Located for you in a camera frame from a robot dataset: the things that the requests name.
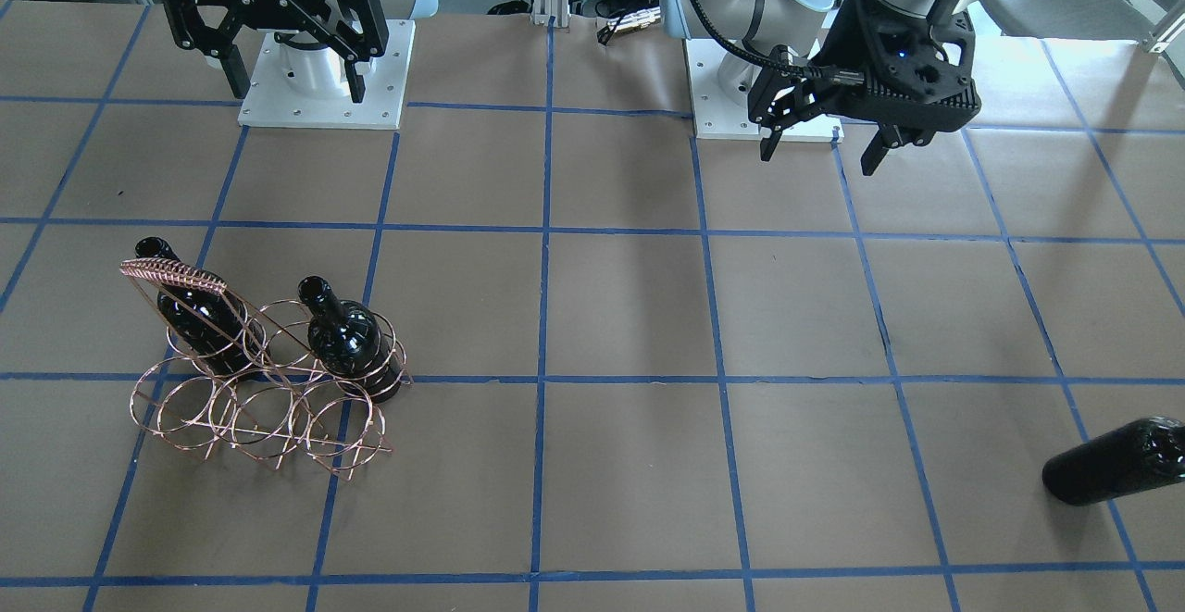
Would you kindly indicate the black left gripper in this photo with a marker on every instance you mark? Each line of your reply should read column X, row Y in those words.
column 844, row 49

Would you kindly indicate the dark wine bottle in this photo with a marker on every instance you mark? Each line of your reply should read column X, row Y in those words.
column 1141, row 456

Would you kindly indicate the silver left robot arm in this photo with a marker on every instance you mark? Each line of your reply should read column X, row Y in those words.
column 773, row 33

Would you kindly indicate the dark bottle at basket end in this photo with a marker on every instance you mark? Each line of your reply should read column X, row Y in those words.
column 347, row 339

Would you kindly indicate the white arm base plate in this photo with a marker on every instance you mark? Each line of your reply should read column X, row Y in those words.
column 308, row 90
column 719, row 86

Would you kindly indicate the dark bottle under basket handle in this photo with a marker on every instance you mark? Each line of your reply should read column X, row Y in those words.
column 217, row 329

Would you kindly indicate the copper wire wine basket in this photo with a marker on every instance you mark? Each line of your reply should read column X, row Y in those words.
column 290, row 405

